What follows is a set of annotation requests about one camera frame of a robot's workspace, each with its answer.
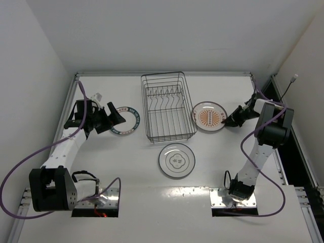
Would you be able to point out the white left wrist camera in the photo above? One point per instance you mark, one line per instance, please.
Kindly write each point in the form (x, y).
(96, 98)

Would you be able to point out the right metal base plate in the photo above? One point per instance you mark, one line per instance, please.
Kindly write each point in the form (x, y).
(220, 199)

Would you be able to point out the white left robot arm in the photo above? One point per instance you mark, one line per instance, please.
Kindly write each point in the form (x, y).
(53, 186)

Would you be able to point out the metal base plate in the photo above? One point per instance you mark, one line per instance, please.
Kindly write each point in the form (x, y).
(108, 200)
(220, 199)

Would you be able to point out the metal wire dish rack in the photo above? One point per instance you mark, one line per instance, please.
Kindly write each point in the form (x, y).
(167, 107)

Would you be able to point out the orange sunburst pattern plate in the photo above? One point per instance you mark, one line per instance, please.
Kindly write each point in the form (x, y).
(209, 116)

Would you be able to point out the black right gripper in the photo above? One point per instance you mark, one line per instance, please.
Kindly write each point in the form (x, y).
(239, 116)

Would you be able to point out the grey rimmed white plate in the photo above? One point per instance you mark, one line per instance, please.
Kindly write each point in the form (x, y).
(176, 160)

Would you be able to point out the green rimmed white plate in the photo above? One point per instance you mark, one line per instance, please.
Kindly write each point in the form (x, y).
(131, 124)

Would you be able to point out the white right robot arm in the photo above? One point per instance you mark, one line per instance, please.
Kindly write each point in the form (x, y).
(272, 130)

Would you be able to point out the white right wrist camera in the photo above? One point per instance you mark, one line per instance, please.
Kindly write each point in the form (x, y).
(258, 106)

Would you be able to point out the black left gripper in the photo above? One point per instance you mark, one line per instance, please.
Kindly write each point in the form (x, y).
(103, 121)

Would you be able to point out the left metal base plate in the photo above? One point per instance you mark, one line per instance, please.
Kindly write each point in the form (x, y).
(108, 200)

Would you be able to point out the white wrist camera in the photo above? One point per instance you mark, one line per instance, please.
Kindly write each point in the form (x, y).
(96, 98)
(258, 106)

